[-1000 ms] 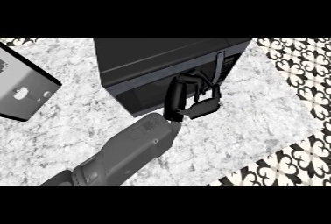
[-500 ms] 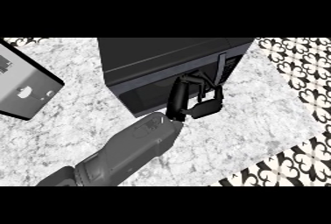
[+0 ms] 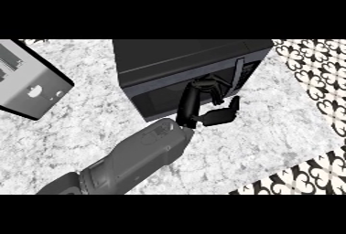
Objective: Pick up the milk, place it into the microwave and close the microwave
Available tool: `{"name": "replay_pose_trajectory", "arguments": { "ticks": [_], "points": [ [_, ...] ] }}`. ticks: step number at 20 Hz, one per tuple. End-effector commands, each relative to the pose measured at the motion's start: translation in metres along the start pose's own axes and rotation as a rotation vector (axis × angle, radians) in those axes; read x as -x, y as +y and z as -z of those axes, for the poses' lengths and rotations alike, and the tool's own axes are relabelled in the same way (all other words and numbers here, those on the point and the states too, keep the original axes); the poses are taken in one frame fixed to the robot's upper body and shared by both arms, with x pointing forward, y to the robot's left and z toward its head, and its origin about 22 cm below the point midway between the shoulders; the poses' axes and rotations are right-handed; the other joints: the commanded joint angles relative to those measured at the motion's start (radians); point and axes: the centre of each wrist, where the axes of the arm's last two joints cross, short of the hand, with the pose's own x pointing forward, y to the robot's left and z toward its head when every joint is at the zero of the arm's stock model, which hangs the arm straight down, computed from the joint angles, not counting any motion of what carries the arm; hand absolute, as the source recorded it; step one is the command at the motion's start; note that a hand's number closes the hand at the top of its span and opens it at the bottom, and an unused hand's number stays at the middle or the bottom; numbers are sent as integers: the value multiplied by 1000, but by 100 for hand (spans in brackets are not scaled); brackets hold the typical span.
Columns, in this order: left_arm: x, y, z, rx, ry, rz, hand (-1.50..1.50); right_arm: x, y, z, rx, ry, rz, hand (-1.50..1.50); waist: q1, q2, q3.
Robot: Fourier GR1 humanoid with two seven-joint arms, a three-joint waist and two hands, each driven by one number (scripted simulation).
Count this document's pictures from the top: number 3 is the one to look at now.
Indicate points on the grey toaster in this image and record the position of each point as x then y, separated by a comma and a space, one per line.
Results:
27, 82

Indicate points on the black microwave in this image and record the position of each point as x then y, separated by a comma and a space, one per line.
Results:
170, 65

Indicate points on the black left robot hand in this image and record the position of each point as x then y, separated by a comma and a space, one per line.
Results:
191, 100

